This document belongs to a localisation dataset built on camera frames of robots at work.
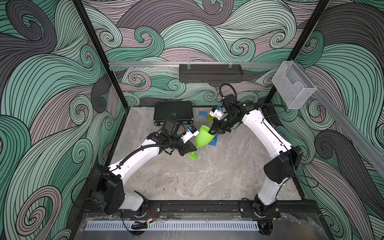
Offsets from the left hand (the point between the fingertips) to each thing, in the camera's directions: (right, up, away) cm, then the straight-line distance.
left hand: (195, 146), depth 76 cm
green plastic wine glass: (+4, +5, -5) cm, 8 cm away
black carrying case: (-8, +20, +37) cm, 43 cm away
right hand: (+6, +7, 0) cm, 9 cm away
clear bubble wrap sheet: (-15, -13, +12) cm, 23 cm away
